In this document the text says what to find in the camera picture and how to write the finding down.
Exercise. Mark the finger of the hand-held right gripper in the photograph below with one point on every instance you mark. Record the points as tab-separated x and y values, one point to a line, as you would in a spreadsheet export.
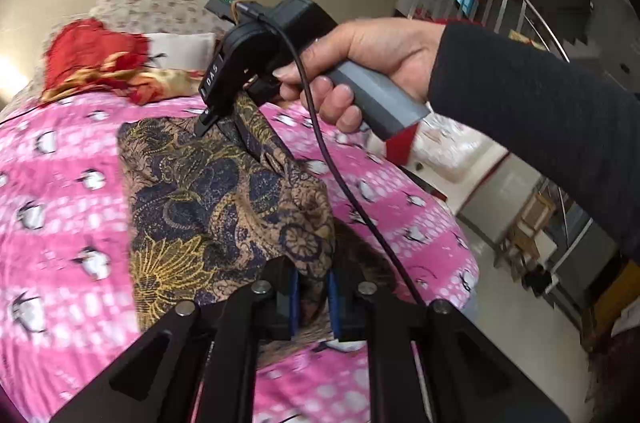
206	123

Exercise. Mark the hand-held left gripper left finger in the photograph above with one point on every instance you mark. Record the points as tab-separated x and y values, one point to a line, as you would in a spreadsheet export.
294	303

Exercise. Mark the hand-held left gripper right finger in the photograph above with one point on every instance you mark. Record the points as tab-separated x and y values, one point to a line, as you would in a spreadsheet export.
334	308

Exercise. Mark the batik floral shirt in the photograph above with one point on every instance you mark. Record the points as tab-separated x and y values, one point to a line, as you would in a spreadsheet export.
200	203

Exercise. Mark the person's right forearm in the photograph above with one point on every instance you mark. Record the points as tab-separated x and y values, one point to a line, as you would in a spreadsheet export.
525	103

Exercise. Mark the person's right hand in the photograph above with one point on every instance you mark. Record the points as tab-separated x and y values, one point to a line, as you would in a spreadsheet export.
390	53

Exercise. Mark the white pillow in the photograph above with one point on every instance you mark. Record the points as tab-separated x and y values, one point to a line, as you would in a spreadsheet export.
180	50

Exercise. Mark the beige floral pillow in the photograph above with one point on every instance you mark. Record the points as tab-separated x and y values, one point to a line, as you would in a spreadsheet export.
150	8

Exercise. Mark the red and gold satin cloth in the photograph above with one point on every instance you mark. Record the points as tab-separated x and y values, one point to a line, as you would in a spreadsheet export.
90	53

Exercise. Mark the pink penguin print bedsheet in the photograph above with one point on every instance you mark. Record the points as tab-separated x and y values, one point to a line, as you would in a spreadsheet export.
60	203

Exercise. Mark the wooden chair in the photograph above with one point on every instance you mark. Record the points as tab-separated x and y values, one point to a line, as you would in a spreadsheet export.
525	228

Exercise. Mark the yellow cabinet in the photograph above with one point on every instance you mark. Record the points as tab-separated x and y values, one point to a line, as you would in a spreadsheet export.
615	303

